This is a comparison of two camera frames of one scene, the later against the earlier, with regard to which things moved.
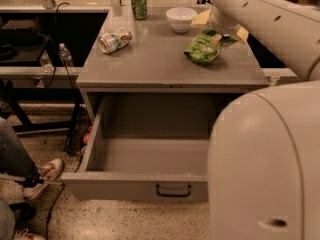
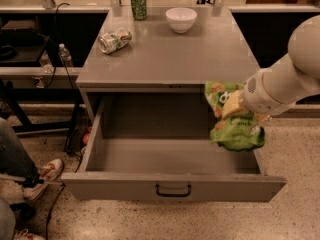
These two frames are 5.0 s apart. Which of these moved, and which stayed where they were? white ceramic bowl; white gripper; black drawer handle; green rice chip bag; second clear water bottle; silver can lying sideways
Moved: green rice chip bag; white gripper
Stayed: black drawer handle; silver can lying sideways; white ceramic bowl; second clear water bottle
